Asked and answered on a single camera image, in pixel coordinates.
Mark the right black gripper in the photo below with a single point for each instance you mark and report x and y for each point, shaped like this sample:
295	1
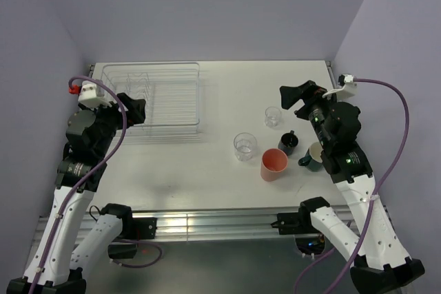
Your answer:
311	93

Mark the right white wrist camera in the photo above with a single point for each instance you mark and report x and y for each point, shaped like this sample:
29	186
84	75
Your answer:
347	88

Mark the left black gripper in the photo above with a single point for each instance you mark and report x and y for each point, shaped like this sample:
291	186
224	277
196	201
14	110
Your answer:
135	109

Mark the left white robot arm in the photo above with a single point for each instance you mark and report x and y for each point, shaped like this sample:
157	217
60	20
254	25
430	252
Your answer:
60	265

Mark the pink plastic cup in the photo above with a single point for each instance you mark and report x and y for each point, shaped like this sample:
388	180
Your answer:
273	163

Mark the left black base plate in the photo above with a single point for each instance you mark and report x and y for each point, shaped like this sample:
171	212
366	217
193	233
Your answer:
145	228

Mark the white wire dish rack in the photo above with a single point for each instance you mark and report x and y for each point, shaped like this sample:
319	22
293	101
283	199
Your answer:
171	92

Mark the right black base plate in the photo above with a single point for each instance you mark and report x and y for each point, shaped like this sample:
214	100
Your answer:
288	224

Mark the large clear faceted glass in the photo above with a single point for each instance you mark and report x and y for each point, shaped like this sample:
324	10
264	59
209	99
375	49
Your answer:
245	146

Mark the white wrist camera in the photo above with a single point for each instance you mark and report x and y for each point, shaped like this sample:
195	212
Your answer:
347	88
92	96

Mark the small black mug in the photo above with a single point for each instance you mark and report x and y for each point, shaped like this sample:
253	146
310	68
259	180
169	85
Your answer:
288	142

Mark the aluminium mounting rail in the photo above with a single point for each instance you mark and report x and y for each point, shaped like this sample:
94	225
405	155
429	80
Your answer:
194	226

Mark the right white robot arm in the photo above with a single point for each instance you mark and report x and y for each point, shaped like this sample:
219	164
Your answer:
375	258

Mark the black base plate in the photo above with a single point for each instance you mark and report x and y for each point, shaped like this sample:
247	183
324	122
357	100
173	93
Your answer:
145	228
288	224

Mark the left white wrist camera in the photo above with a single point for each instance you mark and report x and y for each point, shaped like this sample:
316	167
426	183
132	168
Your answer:
92	96

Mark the small clear glass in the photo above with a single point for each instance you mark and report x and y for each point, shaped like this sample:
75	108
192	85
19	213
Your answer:
273	116

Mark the dark green mug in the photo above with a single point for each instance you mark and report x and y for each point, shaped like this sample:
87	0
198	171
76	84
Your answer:
312	159

